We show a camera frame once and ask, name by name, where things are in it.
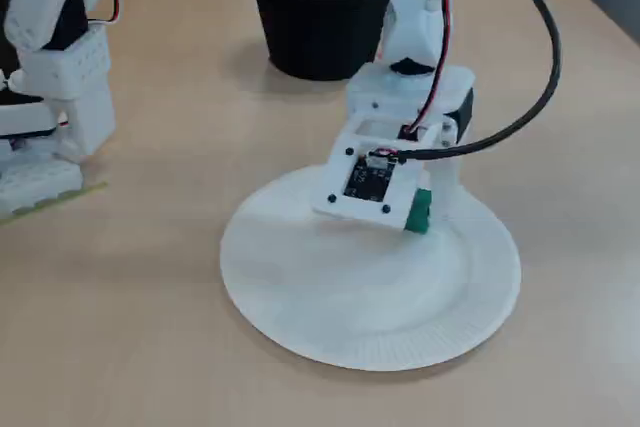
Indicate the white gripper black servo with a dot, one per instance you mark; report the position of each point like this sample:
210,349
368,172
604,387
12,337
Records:
452,97

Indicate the green block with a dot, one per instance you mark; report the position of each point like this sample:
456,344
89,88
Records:
417,212

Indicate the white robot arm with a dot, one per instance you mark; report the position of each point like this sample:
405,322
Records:
70,77

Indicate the white paper plate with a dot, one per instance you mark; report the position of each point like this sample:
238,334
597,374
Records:
350,297

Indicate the black pot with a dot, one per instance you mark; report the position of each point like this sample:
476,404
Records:
310,37

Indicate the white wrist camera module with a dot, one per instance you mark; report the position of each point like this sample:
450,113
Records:
367,182

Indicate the green base plate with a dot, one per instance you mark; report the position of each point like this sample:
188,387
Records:
75,194

